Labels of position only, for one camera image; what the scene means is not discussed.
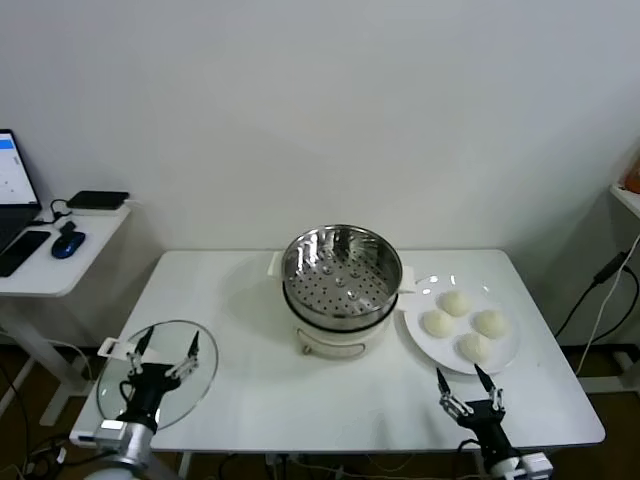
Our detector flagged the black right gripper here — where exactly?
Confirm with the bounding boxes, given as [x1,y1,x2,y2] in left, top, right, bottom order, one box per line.
[437,363,511,459]

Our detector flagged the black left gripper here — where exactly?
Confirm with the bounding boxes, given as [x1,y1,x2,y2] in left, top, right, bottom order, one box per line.
[117,326,201,430]

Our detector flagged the white steamed baozi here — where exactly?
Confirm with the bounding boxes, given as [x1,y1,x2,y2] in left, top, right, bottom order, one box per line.
[422,309,457,339]
[438,288,474,318]
[473,309,510,340]
[455,332,493,364]

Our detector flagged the perforated steel steamer basket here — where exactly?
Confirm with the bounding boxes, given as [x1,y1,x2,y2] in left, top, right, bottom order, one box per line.
[268,224,416,332]

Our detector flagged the white round plate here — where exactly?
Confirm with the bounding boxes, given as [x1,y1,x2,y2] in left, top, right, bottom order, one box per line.
[398,272,521,376]

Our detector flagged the white electric cooker pot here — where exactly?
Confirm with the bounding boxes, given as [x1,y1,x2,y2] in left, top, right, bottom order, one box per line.
[282,287,414,359]

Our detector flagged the white side desk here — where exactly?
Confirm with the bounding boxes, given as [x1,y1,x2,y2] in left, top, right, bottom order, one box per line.
[0,202,132,426]

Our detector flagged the blue computer mouse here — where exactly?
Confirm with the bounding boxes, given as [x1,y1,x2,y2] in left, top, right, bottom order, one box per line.
[50,231,86,260]

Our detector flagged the flat white box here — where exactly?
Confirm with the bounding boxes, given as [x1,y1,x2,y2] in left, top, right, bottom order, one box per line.
[67,202,132,217]

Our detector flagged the flat black box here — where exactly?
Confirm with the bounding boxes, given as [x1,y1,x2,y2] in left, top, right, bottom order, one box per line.
[66,190,130,210]

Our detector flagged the black smartphone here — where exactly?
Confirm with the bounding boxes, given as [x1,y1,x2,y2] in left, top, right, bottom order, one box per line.
[0,229,53,278]

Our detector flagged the open black laptop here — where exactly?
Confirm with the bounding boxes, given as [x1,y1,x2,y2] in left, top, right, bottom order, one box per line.
[0,128,44,254]

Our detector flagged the orange object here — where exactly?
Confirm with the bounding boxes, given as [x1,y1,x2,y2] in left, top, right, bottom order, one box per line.
[619,154,640,194]

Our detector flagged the glass lid with white handle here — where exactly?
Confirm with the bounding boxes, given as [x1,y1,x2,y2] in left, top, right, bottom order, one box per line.
[95,319,220,432]

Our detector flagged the white floor cable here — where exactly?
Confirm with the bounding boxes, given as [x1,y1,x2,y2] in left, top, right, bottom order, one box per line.
[47,338,96,384]

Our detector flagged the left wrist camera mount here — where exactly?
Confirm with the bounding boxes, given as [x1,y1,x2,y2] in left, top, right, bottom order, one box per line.
[72,419,127,446]

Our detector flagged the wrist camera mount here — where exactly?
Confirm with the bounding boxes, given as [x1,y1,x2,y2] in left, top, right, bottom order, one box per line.
[519,452,554,476]
[72,419,127,446]

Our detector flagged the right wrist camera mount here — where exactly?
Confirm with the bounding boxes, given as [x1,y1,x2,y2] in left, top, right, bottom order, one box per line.
[519,452,554,476]

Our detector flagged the white hanging cable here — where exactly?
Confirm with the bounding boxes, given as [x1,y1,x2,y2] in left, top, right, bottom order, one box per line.
[577,234,640,376]

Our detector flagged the black cable with adapter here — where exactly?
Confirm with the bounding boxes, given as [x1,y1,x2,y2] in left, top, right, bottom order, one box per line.
[49,198,78,235]

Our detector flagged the black floor cable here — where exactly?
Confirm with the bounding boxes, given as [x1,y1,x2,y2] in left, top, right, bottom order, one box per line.
[0,359,34,480]

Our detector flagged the black cable with plug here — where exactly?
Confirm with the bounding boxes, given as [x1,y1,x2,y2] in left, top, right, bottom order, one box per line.
[553,251,630,337]

